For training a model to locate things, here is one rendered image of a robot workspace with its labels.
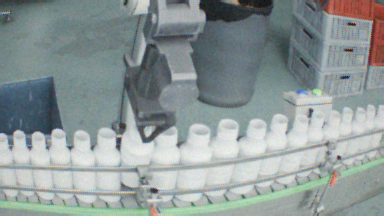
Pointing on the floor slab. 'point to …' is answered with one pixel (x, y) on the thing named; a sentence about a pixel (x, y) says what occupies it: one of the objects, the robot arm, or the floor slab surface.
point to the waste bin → (230, 51)
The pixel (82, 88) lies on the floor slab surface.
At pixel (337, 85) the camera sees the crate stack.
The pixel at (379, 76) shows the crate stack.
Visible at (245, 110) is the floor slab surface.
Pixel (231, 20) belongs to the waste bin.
